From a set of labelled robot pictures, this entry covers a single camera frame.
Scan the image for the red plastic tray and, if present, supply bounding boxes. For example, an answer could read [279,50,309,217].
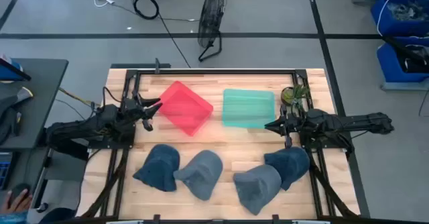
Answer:
[157,80,215,137]

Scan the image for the grey desk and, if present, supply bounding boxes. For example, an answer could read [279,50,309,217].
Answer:
[0,58,70,151]

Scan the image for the dark keyboard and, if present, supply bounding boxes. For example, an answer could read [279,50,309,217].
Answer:
[0,152,13,190]

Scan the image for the grey cap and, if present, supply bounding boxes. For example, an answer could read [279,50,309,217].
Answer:
[233,164,283,216]
[173,150,224,202]

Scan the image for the person's forearm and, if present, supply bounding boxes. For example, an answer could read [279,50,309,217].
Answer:
[0,210,28,224]

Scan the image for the green plastic tray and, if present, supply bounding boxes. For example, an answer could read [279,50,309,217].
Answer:
[222,89,276,129]

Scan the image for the coiled black cable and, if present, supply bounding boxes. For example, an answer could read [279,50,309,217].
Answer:
[133,0,160,20]

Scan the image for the person's hand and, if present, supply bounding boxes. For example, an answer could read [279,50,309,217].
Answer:
[0,188,34,215]

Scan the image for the black floor fan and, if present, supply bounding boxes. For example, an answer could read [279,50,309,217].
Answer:
[196,0,226,63]

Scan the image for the thin white cable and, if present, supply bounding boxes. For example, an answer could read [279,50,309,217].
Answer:
[376,0,408,37]

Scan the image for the black bag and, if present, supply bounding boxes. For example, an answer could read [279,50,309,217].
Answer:
[0,86,34,144]

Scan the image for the grey desk leg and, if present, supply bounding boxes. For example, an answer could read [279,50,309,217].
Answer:
[32,146,55,215]

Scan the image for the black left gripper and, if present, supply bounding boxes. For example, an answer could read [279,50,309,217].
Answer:
[119,94,164,125]

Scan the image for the yellow cable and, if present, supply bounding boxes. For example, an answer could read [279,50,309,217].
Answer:
[58,87,99,107]

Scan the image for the blue storage bin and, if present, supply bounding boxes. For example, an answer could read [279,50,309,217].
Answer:
[370,0,429,37]
[375,38,429,84]

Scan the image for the long black floor cable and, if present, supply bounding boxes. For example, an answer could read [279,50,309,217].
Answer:
[146,0,192,69]

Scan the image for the small potted plant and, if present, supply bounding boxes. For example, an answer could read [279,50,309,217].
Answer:
[280,85,311,109]

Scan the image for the black aluminium table frame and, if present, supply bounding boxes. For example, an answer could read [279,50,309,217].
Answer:
[76,68,361,224]

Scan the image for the black computer mouse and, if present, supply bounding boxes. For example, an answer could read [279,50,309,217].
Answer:
[8,182,32,208]

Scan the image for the blue box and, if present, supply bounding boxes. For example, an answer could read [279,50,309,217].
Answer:
[0,54,32,83]

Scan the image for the dark blue cap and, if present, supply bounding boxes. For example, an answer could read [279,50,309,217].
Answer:
[132,144,181,192]
[263,146,311,191]

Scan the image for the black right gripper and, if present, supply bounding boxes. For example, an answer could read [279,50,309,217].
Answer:
[264,109,311,135]

